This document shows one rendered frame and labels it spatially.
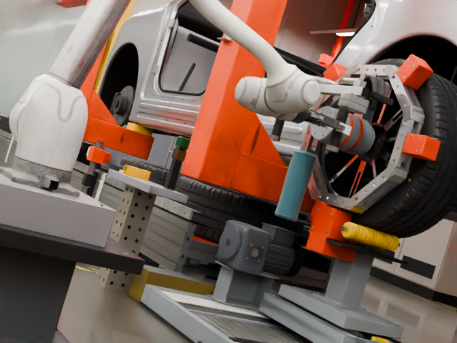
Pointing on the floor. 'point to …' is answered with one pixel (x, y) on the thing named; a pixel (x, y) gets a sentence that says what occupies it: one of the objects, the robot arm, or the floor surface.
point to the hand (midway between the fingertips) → (339, 127)
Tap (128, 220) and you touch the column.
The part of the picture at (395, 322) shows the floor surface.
